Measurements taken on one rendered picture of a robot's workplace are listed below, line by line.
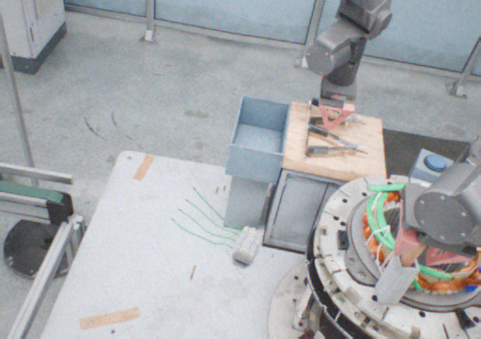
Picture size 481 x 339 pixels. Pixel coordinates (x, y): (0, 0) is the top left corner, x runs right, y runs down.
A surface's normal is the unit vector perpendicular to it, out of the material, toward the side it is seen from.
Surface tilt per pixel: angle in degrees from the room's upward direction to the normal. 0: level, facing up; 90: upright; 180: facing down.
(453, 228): 91
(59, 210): 90
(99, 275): 0
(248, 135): 0
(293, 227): 90
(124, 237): 0
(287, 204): 90
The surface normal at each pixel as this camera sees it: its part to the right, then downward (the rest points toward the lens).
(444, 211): -0.70, 0.44
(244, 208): -0.15, 0.67
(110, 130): 0.13, -0.72
